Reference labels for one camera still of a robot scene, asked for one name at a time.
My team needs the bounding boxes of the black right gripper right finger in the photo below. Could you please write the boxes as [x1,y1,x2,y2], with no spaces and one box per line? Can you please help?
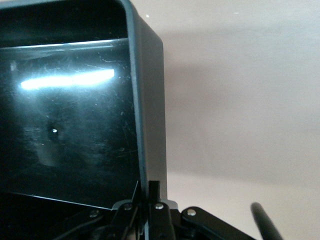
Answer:
[148,179,180,240]

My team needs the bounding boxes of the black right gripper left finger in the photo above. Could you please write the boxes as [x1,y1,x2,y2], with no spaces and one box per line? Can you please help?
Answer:
[111,179,147,240]

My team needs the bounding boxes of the black plastic box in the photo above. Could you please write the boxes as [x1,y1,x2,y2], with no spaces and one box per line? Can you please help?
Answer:
[0,0,168,216]

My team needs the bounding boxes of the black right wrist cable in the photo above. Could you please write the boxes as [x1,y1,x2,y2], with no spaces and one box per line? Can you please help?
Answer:
[249,201,285,240]

